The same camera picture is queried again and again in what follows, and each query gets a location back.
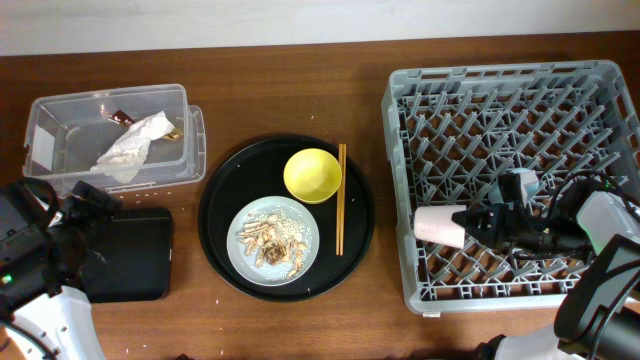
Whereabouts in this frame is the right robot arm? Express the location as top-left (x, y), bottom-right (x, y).
top-left (451, 170), bottom-right (639, 359)

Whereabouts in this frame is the white napkin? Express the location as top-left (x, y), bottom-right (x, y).
top-left (90, 111), bottom-right (175, 184)

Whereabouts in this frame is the clear plastic waste bin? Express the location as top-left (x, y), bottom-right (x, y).
top-left (22, 84), bottom-right (206, 197)

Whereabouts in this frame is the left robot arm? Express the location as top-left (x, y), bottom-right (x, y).
top-left (1, 177), bottom-right (121, 359)

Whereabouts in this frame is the grey plate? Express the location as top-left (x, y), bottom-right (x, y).
top-left (226, 196), bottom-right (320, 287)

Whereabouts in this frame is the black rectangular tray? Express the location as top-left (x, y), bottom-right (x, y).
top-left (82, 207), bottom-right (174, 303)

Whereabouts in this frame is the pink plastic cup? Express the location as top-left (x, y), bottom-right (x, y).
top-left (413, 205), bottom-right (466, 249)

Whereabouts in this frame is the grey dishwasher rack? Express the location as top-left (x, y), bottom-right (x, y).
top-left (381, 60), bottom-right (639, 316)

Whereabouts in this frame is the yellow plastic bowl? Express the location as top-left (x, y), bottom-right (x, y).
top-left (283, 148), bottom-right (342, 204)

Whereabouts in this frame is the wooden chopstick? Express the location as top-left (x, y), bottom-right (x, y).
top-left (336, 143), bottom-right (344, 256)
top-left (342, 143), bottom-right (347, 256)

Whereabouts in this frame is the peanut shells and rice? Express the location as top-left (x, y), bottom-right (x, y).
top-left (236, 210), bottom-right (311, 279)

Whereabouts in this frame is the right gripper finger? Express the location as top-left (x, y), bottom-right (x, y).
top-left (451, 204), bottom-right (505, 249)
top-left (497, 173), bottom-right (522, 205)

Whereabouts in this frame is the gold snack wrapper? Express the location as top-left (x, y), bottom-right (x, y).
top-left (108, 110), bottom-right (184, 141)

